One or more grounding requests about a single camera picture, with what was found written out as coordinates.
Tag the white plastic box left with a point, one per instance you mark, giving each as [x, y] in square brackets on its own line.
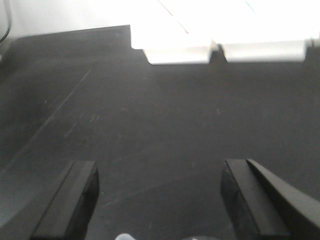
[161, 33]

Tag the transparent plastic pipette bulb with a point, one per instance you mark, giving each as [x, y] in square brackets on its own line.
[124, 236]

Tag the white plastic box right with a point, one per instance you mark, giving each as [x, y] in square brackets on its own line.
[265, 30]

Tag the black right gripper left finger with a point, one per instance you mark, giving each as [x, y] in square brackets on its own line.
[62, 211]

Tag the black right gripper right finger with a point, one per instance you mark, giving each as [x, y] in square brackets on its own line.
[262, 206]

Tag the white plastic box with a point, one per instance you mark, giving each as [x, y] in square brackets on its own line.
[265, 30]
[161, 33]

